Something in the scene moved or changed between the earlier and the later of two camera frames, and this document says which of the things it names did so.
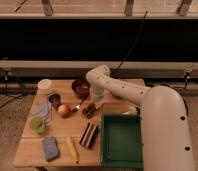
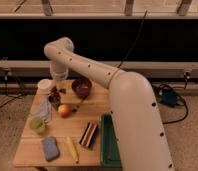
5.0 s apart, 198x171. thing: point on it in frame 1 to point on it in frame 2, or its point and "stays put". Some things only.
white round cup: (44, 87) stays put
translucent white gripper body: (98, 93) to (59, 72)
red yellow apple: (65, 111) stays put
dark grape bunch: (90, 111) to (55, 95)
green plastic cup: (37, 124) stays put
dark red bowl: (81, 88) stays put
